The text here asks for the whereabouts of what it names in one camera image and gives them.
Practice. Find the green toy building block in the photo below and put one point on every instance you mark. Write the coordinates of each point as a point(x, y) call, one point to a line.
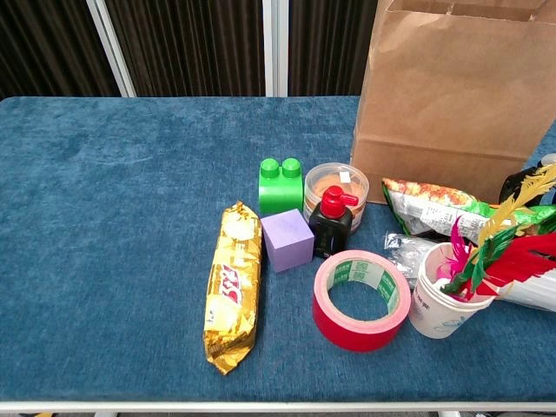
point(280, 193)

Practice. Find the green snack bag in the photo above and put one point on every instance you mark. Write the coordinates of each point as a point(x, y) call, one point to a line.
point(434, 204)

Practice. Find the small red black toy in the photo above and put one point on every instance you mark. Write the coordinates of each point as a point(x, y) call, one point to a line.
point(330, 228)

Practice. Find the gold foil cookie package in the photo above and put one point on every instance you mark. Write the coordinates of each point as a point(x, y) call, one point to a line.
point(234, 282)

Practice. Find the colourful feather shuttlecock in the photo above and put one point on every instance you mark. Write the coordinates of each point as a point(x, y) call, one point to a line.
point(521, 260)

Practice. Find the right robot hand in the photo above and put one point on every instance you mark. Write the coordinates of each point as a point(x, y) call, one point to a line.
point(514, 184)

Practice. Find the brown paper bag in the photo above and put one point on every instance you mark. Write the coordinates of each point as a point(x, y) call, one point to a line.
point(434, 87)

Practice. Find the white paper cup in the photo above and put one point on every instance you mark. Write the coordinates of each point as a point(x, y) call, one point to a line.
point(434, 317)

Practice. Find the blue tablecloth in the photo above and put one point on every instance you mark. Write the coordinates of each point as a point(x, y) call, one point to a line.
point(130, 217)

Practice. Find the dark pleated curtain panel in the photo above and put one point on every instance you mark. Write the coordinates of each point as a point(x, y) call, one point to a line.
point(330, 43)
point(43, 43)
point(195, 43)

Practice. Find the red tape roll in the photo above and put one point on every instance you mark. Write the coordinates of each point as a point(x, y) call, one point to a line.
point(356, 334)

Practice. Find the purple cube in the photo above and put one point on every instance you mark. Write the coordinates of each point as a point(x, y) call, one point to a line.
point(289, 245)

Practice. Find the white partition frame post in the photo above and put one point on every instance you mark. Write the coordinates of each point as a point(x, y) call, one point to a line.
point(276, 43)
point(110, 43)

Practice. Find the clear pack of straws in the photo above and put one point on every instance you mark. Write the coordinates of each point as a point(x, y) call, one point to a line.
point(408, 252)

